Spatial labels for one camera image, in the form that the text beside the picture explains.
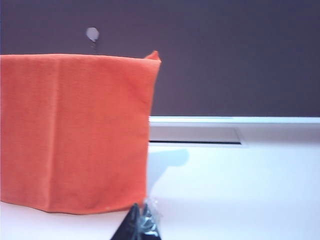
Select white adhesive hook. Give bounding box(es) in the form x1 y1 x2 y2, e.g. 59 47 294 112
86 26 101 51

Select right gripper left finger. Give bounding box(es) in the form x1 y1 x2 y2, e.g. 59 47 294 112
109 202 141 240

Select wide grey desk divider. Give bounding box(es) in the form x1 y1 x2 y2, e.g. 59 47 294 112
0 0 320 118

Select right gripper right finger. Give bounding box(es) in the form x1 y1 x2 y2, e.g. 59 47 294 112
139 203 165 240

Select orange microfiber cloth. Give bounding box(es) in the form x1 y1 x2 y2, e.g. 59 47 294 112
0 50 162 216

